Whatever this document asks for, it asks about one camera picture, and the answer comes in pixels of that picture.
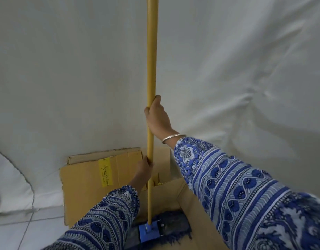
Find white fabric sheet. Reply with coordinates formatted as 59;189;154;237
0;0;320;215

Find person's right hand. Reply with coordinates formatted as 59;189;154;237
145;95;180;143

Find silver bangle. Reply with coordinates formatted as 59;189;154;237
161;133;187;144

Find person's left forearm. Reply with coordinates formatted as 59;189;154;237
42;181;141;250

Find person's left hand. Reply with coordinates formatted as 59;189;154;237
129;155;154;191

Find person's right forearm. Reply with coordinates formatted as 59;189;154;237
163;133;320;250

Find yellow-handled blue mop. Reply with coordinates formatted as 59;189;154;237
131;0;192;244

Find brown cardboard box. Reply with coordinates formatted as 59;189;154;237
59;146;229;250

